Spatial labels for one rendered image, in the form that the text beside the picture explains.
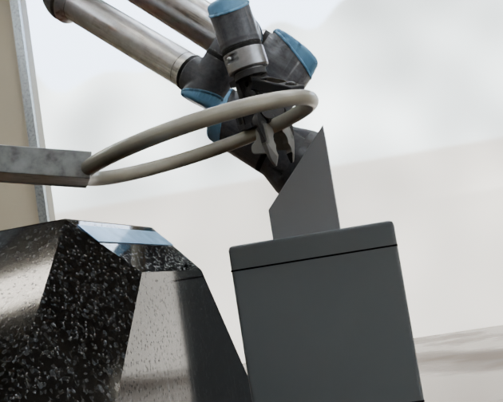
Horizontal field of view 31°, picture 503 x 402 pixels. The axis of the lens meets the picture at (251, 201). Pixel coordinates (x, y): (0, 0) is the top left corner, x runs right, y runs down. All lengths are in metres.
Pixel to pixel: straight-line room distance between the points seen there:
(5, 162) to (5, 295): 0.52
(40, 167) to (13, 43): 5.20
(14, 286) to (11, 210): 5.48
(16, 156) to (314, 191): 0.86
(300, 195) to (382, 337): 0.40
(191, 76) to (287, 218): 0.44
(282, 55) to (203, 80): 0.35
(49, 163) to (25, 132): 5.02
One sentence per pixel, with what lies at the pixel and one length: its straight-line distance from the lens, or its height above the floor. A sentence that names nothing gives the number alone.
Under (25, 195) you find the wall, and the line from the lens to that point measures 6.65.
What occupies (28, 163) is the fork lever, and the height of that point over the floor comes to 1.02.
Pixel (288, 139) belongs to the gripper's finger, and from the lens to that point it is 1.96.
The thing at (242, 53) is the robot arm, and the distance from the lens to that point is 1.95.
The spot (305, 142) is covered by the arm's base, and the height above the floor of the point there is 1.09.
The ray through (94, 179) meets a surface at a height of 1.00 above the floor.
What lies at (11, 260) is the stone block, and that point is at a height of 0.82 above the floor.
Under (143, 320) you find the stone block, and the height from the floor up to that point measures 0.72.
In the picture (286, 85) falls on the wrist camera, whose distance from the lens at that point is 1.89.
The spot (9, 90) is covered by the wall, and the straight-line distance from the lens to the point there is 6.80.
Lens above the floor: 0.73
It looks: 6 degrees up
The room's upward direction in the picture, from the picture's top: 9 degrees counter-clockwise
